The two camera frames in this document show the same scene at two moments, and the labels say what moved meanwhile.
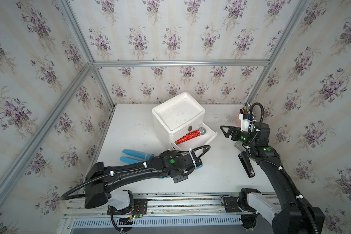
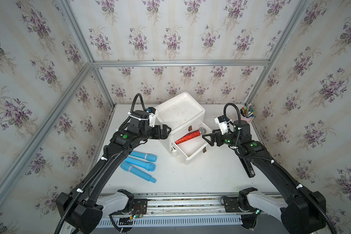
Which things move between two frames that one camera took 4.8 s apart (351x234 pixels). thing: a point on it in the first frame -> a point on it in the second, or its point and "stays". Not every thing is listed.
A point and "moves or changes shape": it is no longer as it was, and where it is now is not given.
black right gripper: (232, 129) -> (218, 134)
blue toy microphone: (168, 176) moves or changes shape
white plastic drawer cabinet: (173, 117) stays
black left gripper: (180, 179) -> (157, 135)
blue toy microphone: (137, 154) stays
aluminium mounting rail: (171, 205) stays
